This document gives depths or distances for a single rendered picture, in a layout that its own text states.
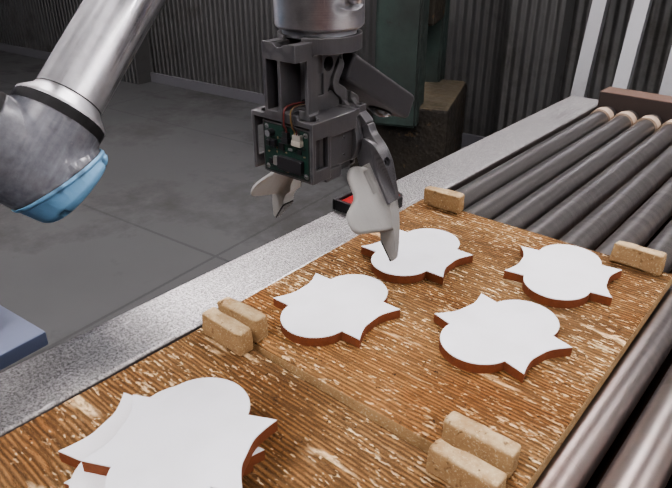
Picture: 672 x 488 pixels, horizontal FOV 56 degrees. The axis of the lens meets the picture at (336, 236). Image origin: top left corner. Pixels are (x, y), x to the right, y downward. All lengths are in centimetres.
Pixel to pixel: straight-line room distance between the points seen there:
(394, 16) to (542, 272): 243
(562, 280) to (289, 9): 43
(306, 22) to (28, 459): 40
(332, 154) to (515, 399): 27
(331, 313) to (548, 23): 313
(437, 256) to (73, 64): 50
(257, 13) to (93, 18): 408
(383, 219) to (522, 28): 320
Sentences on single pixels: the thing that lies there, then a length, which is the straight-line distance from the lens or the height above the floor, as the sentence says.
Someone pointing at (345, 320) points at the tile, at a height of 95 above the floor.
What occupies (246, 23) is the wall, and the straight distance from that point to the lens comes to 502.
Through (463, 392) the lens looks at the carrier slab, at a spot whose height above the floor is 94.
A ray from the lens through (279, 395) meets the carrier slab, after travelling 58.
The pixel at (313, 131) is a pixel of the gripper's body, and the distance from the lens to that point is 51.
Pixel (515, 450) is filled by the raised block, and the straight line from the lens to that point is 51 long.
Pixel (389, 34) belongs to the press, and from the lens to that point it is 311.
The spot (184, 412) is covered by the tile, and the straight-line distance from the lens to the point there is 50.
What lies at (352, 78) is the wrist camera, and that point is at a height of 119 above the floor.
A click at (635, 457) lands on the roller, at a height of 92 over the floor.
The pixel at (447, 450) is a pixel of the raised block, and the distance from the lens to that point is 50.
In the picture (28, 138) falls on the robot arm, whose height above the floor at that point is 109.
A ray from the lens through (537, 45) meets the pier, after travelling 371.
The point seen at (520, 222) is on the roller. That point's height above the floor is 91.
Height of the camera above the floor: 131
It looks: 27 degrees down
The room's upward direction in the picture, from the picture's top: straight up
